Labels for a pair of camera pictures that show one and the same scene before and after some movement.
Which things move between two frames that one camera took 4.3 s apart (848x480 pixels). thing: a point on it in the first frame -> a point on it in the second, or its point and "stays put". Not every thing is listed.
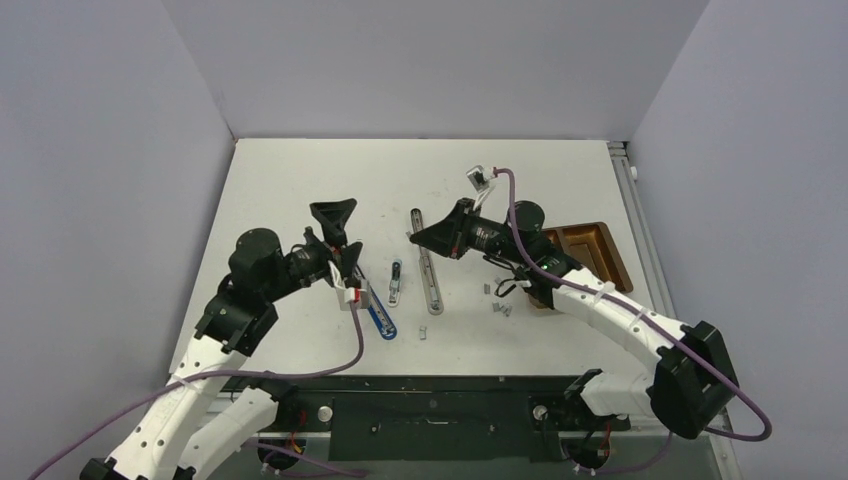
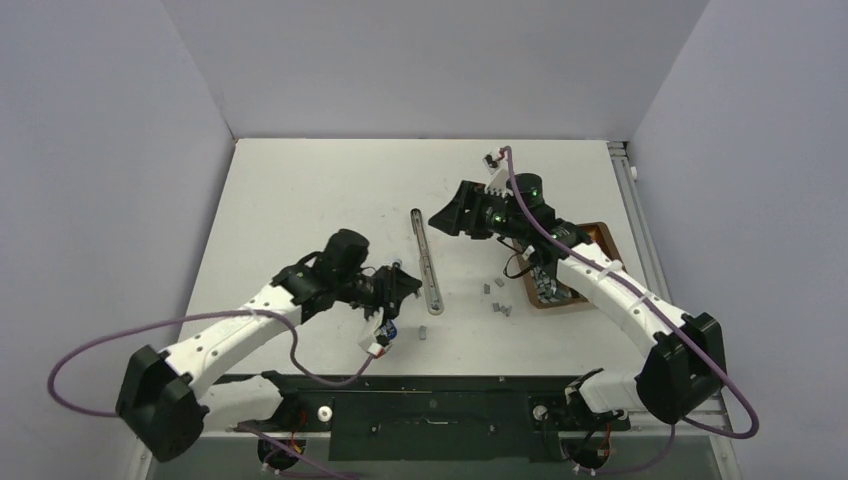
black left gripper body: x=311 y=261 -> x=377 y=292
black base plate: x=430 y=418 stays put
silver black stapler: x=427 y=268 stays put
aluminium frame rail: x=624 y=155 stays put
